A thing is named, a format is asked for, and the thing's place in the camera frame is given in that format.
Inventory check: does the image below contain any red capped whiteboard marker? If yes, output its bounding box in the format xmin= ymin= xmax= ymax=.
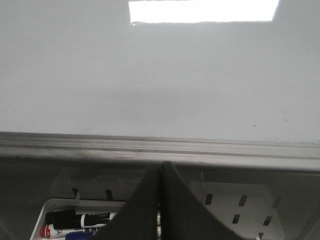
xmin=39 ymin=223 xmax=106 ymax=240

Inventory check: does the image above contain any white whiteboard with aluminium frame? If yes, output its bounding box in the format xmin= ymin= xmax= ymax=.
xmin=0 ymin=0 xmax=320 ymax=171

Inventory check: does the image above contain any blue whiteboard marker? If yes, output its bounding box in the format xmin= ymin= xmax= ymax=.
xmin=64 ymin=231 xmax=97 ymax=240

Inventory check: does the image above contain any white marker tray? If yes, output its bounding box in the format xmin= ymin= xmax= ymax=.
xmin=29 ymin=197 xmax=127 ymax=240

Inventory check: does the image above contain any black capped whiteboard marker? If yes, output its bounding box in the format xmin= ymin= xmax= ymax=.
xmin=45 ymin=209 xmax=117 ymax=229

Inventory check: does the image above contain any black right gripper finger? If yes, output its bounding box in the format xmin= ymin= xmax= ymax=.
xmin=160 ymin=162 xmax=242 ymax=240

